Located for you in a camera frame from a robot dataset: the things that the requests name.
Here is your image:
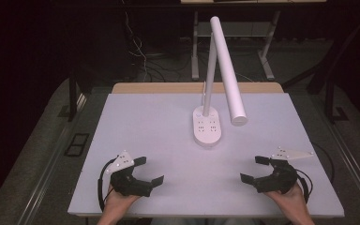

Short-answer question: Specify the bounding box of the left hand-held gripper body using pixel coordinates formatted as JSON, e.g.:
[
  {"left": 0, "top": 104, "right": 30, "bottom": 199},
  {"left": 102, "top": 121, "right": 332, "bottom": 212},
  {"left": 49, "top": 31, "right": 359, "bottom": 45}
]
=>
[{"left": 106, "top": 150, "right": 154, "bottom": 198}]

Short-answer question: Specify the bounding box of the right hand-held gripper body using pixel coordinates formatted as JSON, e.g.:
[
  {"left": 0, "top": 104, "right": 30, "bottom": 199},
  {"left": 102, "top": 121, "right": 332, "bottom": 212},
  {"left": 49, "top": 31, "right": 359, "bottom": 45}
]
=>
[{"left": 252, "top": 146, "right": 315, "bottom": 195}]

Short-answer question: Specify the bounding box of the person's left hand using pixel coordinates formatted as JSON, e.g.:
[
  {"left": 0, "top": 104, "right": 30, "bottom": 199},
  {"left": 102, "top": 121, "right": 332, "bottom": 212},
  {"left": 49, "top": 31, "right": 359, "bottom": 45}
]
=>
[{"left": 100, "top": 184, "right": 142, "bottom": 220}]

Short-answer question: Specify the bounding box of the person's right hand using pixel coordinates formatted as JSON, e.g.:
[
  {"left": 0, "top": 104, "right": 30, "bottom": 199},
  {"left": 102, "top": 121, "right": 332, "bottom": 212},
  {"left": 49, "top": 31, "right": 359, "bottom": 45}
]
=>
[{"left": 263, "top": 183, "right": 311, "bottom": 220}]

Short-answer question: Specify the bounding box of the white table mat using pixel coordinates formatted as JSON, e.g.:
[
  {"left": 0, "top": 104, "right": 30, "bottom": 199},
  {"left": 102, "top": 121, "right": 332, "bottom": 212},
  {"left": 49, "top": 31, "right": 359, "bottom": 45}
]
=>
[{"left": 67, "top": 92, "right": 345, "bottom": 218}]

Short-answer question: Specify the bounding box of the white desk lamp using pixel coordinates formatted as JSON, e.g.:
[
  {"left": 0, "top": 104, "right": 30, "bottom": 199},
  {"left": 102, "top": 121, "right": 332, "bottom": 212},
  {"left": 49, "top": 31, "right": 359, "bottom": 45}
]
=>
[{"left": 192, "top": 16, "right": 248, "bottom": 148}]

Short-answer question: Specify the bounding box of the black metal stand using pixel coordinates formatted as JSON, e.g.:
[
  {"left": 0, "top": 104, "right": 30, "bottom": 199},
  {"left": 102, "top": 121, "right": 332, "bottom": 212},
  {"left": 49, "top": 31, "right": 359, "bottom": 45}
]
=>
[
  {"left": 322, "top": 74, "right": 351, "bottom": 125},
  {"left": 57, "top": 69, "right": 79, "bottom": 123}
]

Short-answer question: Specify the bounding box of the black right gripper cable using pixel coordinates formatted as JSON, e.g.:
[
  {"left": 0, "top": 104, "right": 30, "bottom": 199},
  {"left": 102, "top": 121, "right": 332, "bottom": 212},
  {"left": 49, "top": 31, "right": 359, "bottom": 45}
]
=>
[{"left": 294, "top": 168, "right": 314, "bottom": 204}]

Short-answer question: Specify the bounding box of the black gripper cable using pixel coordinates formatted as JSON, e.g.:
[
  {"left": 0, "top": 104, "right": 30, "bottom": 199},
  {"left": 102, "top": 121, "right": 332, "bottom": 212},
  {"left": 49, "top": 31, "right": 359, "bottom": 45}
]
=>
[
  {"left": 294, "top": 168, "right": 314, "bottom": 204},
  {"left": 97, "top": 158, "right": 117, "bottom": 212}
]

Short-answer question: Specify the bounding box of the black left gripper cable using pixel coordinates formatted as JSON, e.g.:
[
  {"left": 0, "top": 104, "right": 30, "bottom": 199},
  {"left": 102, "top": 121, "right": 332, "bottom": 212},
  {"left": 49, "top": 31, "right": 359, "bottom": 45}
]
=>
[{"left": 97, "top": 158, "right": 117, "bottom": 212}]

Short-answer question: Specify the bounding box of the thin black cable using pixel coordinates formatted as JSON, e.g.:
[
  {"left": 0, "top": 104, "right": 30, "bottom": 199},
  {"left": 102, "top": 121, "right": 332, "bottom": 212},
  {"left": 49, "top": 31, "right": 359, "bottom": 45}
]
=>
[{"left": 310, "top": 141, "right": 336, "bottom": 186}]

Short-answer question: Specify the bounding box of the black floor frame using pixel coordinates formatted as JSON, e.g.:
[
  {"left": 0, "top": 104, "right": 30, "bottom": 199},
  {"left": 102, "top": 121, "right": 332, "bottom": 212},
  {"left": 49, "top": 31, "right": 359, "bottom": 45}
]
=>
[{"left": 63, "top": 132, "right": 91, "bottom": 158}]

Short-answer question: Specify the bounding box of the tangle of floor cables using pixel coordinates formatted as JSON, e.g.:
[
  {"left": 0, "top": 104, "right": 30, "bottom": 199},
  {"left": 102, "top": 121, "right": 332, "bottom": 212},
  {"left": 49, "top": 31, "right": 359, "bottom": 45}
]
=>
[{"left": 123, "top": 10, "right": 191, "bottom": 83}]

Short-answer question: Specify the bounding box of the grey metal table frame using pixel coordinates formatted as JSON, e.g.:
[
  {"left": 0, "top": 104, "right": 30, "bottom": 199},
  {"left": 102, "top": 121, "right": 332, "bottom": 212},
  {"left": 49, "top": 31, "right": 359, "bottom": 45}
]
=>
[{"left": 190, "top": 9, "right": 281, "bottom": 83}]

